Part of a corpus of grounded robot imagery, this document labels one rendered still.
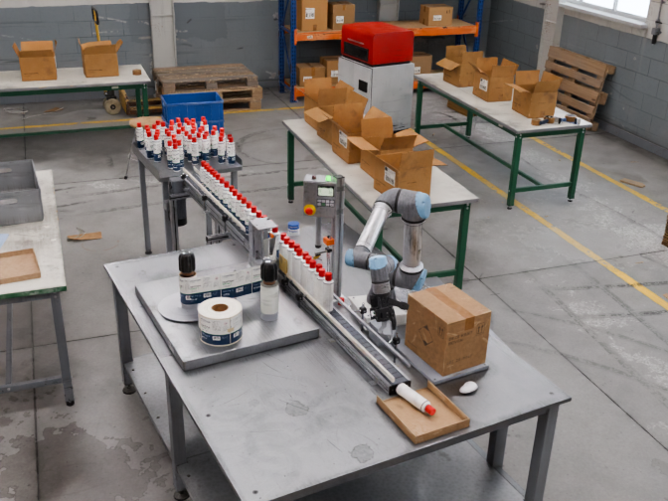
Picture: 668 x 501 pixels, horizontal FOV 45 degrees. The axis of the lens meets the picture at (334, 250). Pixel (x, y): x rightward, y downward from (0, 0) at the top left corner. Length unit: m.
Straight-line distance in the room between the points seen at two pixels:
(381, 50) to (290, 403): 6.29
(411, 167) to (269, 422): 2.64
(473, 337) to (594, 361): 2.04
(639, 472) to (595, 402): 0.62
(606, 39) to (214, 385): 7.95
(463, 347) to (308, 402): 0.72
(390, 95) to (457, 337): 6.11
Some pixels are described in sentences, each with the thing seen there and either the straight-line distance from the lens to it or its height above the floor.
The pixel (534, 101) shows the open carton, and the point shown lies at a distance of 7.80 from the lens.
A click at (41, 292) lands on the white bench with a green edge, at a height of 0.78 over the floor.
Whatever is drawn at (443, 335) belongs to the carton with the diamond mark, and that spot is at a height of 1.05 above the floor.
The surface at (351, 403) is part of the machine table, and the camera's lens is 3.44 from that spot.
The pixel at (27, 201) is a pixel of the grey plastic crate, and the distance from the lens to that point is 5.32.
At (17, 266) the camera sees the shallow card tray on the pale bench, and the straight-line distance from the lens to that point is 4.82.
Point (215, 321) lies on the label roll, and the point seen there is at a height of 1.01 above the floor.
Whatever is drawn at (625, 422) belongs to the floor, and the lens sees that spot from 5.05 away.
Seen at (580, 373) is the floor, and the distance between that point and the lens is 5.39.
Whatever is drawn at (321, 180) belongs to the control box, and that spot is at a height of 1.48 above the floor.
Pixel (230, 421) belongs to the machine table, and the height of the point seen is 0.83.
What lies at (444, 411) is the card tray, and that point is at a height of 0.83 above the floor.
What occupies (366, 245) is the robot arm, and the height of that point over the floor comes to 1.37.
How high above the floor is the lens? 2.86
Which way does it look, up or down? 25 degrees down
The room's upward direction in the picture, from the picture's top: 2 degrees clockwise
